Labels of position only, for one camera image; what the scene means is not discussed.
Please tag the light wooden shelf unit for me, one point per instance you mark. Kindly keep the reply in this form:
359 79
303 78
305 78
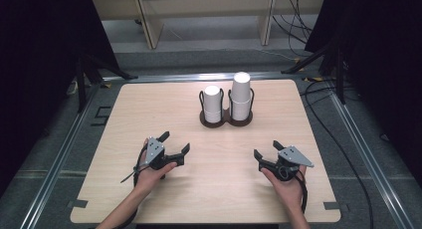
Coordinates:
205 6

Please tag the person's right hand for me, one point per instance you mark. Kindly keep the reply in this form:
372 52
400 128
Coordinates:
287 190

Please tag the black curtain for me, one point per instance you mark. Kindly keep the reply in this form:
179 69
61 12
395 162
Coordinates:
381 56
40 56

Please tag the stack of white paper cups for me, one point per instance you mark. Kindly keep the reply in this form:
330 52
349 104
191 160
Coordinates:
240 96
212 103

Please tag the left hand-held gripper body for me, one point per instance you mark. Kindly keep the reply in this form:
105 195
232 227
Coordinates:
156 154

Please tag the metal floor rail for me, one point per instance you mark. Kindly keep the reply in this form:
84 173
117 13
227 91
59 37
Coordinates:
56 162
371 162
185 77

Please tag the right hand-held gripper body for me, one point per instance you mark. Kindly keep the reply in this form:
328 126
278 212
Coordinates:
288 162

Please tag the person's left hand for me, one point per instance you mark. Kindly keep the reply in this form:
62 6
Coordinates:
151 177

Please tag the black metal stand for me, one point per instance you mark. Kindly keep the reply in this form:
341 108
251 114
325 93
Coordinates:
331 59
89 69

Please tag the dark brown double cup holder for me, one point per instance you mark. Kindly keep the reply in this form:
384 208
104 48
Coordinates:
226 117

